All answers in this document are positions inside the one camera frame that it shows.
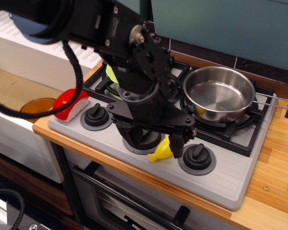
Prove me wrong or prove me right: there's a grey toy stove top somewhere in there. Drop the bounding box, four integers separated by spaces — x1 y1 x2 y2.
47 62 278 211

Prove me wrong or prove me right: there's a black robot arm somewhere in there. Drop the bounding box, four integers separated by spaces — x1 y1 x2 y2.
0 0 195 158

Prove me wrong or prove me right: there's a yellow toy banana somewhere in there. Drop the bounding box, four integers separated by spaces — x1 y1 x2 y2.
148 136 173 162

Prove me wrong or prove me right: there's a toy oven door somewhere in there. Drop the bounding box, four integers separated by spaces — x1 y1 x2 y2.
70 162 233 230

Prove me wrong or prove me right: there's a white toy sink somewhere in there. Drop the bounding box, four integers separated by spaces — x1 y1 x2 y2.
0 11 106 184

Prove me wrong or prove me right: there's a middle black stove knob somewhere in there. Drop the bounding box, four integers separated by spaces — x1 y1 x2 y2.
123 129 165 155

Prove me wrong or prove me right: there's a left black stove knob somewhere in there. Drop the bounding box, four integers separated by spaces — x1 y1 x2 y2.
80 103 112 131

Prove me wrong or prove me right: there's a black stove knob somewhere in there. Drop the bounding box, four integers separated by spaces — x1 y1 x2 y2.
80 103 112 131
178 143 216 176
123 129 165 155

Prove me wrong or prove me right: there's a teal cabinet box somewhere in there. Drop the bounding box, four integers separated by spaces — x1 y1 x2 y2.
123 0 288 70

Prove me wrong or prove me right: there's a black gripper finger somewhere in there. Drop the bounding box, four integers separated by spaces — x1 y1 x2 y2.
116 121 144 148
169 133 189 159

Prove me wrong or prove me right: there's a stainless steel pan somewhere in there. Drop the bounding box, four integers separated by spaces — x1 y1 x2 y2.
183 67 288 123

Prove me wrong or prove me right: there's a right black burner grate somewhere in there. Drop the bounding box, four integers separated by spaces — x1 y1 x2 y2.
168 66 275 157

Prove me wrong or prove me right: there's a light green plastic plate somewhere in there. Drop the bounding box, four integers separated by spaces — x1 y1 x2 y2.
106 64 118 84

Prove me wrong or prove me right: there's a black braided cable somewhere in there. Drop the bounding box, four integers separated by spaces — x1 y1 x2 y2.
0 39 84 230

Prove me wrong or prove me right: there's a right black stove knob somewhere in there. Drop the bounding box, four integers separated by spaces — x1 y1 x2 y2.
178 143 216 176

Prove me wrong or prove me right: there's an orange plastic bowl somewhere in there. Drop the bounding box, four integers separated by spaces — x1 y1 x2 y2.
20 98 56 113

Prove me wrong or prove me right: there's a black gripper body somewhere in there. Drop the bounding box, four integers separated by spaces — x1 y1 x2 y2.
107 83 196 139

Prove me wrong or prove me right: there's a red white toy sushi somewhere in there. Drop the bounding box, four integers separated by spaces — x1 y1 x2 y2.
52 89 89 122

